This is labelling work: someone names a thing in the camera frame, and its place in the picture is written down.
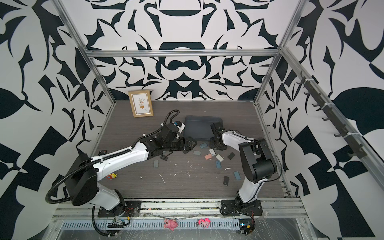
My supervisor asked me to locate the black eraser bottom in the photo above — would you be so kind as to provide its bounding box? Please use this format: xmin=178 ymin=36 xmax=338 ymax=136
xmin=223 ymin=176 xmax=230 ymax=186

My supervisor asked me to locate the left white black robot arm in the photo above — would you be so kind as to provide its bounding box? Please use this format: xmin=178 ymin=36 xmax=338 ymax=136
xmin=65 ymin=121 xmax=197 ymax=211

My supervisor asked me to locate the white eraser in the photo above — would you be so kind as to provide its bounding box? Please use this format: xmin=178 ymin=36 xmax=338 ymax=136
xmin=209 ymin=149 xmax=216 ymax=156
xmin=216 ymin=155 xmax=224 ymax=162

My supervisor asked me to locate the teal eraser upper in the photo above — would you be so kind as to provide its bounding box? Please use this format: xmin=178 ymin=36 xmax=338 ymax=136
xmin=200 ymin=143 xmax=208 ymax=149

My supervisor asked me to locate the black corrugated cable hose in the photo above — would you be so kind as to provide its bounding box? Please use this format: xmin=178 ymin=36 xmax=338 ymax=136
xmin=91 ymin=205 xmax=118 ymax=238

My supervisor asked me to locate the blue eraser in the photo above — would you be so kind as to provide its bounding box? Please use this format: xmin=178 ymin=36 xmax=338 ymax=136
xmin=234 ymin=172 xmax=241 ymax=180
xmin=216 ymin=161 xmax=222 ymax=169

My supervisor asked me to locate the white eraser lower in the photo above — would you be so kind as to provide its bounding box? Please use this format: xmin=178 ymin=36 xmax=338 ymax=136
xmin=216 ymin=155 xmax=224 ymax=162

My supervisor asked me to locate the dark grey storage box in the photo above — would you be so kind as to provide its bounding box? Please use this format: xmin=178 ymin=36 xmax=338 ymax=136
xmin=183 ymin=116 xmax=223 ymax=141

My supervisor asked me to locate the black remote control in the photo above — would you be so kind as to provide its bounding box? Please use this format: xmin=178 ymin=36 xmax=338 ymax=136
xmin=98 ymin=150 xmax=108 ymax=156

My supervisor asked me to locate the black eraser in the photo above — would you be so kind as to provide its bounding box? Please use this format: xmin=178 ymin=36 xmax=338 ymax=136
xmin=223 ymin=176 xmax=230 ymax=186
xmin=227 ymin=153 xmax=235 ymax=160

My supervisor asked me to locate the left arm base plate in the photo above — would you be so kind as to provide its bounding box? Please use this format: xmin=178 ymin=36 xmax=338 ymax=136
xmin=98 ymin=201 xmax=142 ymax=218

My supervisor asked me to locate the wall hook rail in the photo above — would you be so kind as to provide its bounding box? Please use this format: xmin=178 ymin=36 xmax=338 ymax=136
xmin=298 ymin=76 xmax=371 ymax=159

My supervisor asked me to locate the wooden picture frame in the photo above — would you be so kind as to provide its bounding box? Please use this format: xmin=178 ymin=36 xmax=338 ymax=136
xmin=128 ymin=90 xmax=154 ymax=118

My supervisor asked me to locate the small red yellow toy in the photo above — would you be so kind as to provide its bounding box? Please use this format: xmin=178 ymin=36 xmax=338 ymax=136
xmin=107 ymin=173 xmax=118 ymax=180

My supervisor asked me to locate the pink pig toy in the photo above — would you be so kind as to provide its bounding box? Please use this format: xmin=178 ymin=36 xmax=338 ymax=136
xmin=164 ymin=219 xmax=178 ymax=231

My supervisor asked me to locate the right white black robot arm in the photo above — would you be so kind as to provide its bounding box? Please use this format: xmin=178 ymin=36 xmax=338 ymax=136
xmin=211 ymin=122 xmax=278 ymax=206

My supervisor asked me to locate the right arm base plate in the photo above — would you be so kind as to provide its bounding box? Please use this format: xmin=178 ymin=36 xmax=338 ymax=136
xmin=220 ymin=198 xmax=263 ymax=216

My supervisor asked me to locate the white eraser upper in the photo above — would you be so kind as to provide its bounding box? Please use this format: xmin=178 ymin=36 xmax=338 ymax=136
xmin=209 ymin=149 xmax=216 ymax=156

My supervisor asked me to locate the pink clip toy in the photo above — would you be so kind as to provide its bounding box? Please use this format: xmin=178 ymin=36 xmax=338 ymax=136
xmin=198 ymin=218 xmax=211 ymax=229

